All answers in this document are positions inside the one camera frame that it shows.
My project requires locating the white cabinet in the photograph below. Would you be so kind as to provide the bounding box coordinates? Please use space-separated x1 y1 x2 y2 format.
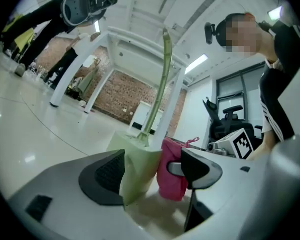
129 100 165 136

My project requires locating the pale green hanging cloth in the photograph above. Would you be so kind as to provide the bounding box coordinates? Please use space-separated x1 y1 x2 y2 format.
77 58 100 97

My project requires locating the dark framed window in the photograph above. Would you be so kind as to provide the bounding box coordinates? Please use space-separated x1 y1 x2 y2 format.
216 62 265 125

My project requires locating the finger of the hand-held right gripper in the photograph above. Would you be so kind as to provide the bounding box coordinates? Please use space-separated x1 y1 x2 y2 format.
167 160 183 177

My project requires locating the black office chair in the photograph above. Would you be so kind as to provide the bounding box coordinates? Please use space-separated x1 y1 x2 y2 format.
202 97 263 151

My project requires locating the person's right forearm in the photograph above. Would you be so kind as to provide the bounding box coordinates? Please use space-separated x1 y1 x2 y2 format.
248 128 277 161

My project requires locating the black head camera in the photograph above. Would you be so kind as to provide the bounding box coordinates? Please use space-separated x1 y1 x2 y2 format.
204 21 217 45

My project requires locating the ceiling light panel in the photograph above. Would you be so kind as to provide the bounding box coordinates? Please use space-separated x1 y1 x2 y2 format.
267 5 283 21
184 53 209 75

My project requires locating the person's torso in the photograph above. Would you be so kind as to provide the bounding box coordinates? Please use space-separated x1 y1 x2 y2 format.
258 21 300 145

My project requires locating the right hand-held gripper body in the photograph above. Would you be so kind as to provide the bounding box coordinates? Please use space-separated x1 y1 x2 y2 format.
206 127 255 160

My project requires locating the yellow-green cloth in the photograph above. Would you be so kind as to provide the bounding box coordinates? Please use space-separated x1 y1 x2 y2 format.
2 15 35 51

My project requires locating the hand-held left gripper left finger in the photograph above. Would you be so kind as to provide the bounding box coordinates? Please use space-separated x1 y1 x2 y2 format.
7 148 167 240

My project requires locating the person's head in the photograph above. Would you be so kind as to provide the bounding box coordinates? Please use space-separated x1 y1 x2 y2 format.
218 12 268 60

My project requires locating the red cleaning cloth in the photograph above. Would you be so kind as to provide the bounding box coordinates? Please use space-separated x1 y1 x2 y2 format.
156 136 200 202

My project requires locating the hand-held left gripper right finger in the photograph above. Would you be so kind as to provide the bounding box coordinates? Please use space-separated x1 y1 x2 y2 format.
181 147 273 234

